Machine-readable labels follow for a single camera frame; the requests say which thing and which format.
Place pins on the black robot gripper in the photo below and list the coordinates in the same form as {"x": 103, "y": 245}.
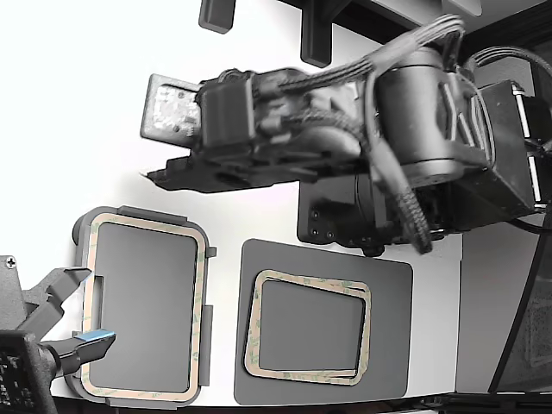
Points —
{"x": 280, "y": 129}

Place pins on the tall black stand bracket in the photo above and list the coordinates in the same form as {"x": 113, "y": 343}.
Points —
{"x": 317, "y": 34}

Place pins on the flat grey tray plate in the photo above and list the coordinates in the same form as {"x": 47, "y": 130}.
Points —
{"x": 388, "y": 302}

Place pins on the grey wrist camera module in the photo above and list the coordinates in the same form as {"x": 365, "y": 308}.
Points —
{"x": 168, "y": 108}

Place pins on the grey holder plate with ridges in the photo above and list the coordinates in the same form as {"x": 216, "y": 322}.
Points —
{"x": 142, "y": 302}

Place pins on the beige rectangular adhesive frame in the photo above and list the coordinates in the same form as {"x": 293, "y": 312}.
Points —
{"x": 340, "y": 380}
{"x": 310, "y": 279}
{"x": 198, "y": 302}

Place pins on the static gripper black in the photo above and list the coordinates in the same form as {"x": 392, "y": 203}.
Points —
{"x": 41, "y": 379}

